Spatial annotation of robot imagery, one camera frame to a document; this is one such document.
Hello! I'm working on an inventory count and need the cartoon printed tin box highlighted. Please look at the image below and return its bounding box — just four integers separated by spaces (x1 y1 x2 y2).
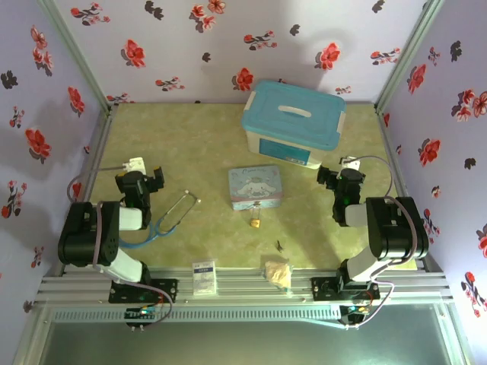
227 163 285 211

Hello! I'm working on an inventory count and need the small brass padlock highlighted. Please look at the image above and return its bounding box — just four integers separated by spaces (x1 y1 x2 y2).
249 201 263 230

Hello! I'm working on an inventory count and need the blue stethoscope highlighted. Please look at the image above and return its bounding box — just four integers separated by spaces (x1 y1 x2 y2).
119 189 202 250

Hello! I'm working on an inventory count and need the blue lidded plastic storage box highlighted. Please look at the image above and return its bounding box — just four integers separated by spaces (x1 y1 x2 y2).
240 78 348 170

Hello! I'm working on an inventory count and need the clear bag of beige cotton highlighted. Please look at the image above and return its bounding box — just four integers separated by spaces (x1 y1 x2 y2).
262 259 294 294

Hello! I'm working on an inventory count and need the white paper sachet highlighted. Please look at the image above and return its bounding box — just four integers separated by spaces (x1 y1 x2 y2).
191 259 219 297

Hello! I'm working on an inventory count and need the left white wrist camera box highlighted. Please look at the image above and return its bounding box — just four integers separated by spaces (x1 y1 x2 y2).
122 157 148 176

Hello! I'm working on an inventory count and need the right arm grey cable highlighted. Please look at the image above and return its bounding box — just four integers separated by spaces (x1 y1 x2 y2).
343 154 418 330

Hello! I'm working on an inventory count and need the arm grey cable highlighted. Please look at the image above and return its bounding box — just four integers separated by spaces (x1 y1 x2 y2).
67 163 174 329
343 154 418 330

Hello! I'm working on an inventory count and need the aluminium frame side rail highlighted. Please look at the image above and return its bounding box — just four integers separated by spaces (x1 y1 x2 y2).
375 106 447 275
44 106 116 278

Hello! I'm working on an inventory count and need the left arm grey cable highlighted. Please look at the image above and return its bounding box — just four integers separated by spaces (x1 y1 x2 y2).
67 163 174 329

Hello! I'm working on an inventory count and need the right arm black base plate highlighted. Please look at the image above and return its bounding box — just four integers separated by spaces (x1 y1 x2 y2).
310 276 381 303

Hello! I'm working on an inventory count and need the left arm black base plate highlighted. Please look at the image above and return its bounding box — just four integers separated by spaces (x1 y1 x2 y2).
107 278 180 304

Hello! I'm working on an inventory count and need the aluminium frame front rail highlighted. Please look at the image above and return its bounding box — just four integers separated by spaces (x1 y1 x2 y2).
35 265 454 306

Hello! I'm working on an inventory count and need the slotted grey cable duct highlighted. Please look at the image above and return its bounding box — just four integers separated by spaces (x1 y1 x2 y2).
50 306 344 325

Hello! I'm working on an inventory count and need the aluminium frame corner post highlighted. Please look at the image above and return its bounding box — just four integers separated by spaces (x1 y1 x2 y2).
374 0 447 112
37 0 116 116

